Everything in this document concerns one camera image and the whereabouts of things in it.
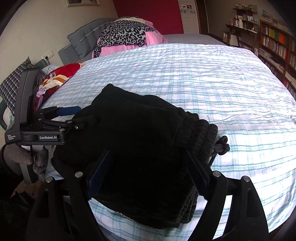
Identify black pants with silver stripes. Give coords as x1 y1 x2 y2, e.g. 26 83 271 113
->
51 84 230 229

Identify left hand in grey glove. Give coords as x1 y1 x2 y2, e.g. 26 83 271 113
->
1 144 56 184

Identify red patterned pillow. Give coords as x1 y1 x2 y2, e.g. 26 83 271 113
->
33 62 85 111

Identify black white plaid pillow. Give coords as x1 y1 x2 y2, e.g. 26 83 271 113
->
1 57 48 115

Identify grey padded headboard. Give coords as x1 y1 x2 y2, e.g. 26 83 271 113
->
58 18 115 65

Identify plaid light blue bed sheet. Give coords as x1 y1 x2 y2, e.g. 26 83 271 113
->
45 44 295 240

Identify leopard print cloth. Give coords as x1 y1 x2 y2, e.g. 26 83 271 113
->
93 19 158 58

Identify framed wedding photo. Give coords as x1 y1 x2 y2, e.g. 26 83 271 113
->
65 0 99 7

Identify pink blanket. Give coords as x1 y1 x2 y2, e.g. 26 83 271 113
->
91 17 168 59

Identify grey bare mattress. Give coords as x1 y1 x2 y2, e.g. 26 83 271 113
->
164 34 225 45

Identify red wardrobe door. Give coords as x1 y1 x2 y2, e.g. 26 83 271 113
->
113 0 184 35

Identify dark wooden desk with items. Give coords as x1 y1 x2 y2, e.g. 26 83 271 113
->
223 4 259 52

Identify wooden bookshelf with books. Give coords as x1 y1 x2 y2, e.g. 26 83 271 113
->
254 12 295 97

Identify wall power socket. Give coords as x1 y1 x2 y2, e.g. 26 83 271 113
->
42 50 54 60

